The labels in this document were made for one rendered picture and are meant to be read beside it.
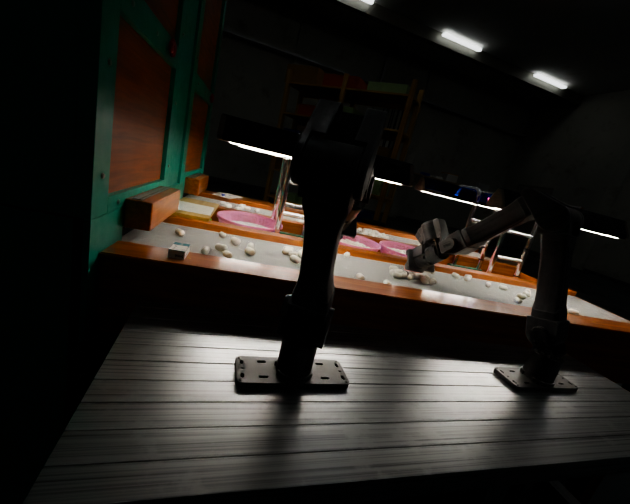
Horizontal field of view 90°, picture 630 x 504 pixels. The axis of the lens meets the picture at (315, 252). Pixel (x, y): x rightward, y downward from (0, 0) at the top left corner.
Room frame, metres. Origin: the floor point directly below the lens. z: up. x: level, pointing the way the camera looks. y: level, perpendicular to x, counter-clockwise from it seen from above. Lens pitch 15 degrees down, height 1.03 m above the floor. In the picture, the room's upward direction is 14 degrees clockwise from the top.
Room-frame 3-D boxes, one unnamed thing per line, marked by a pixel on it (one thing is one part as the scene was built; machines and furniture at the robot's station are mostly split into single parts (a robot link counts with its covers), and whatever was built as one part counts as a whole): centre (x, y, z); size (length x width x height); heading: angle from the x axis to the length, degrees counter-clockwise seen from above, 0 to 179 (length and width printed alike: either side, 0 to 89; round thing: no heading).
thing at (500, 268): (1.56, -0.26, 0.71); 1.81 x 0.06 x 0.11; 104
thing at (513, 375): (0.68, -0.58, 0.71); 0.20 x 0.07 x 0.08; 109
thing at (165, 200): (0.86, 0.46, 0.83); 0.30 x 0.06 x 0.07; 14
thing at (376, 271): (1.08, -0.39, 0.73); 1.81 x 0.30 x 0.02; 104
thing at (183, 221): (1.25, -0.34, 0.71); 1.81 x 0.06 x 0.11; 104
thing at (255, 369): (0.49, -0.01, 0.71); 0.20 x 0.07 x 0.08; 109
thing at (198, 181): (1.52, 0.63, 0.83); 0.30 x 0.06 x 0.07; 14
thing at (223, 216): (1.26, 0.29, 0.72); 0.27 x 0.27 x 0.10
